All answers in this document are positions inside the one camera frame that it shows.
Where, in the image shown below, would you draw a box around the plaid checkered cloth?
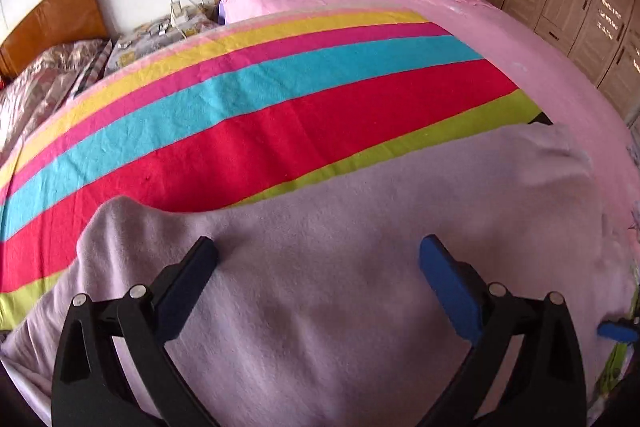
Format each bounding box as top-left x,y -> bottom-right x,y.
67,40 -> 113,100

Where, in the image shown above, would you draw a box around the flat wooden headboard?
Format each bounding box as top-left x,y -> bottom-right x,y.
1,0 -> 110,80

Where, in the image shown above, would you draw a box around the rainbow striped bed sheet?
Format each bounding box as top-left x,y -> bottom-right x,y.
1,9 -> 546,331

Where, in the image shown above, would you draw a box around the lilac pants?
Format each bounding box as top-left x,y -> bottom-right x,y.
1,124 -> 634,426

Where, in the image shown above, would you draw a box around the nightstand with floral cloth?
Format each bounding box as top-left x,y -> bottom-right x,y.
104,6 -> 217,76

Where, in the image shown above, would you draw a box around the white power strip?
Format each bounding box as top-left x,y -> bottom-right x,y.
170,1 -> 190,26

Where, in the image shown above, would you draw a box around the pink bed sheet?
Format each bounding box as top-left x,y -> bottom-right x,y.
217,0 -> 640,258

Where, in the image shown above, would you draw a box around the floral pink crumpled quilt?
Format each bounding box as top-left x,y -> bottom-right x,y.
1,39 -> 108,164

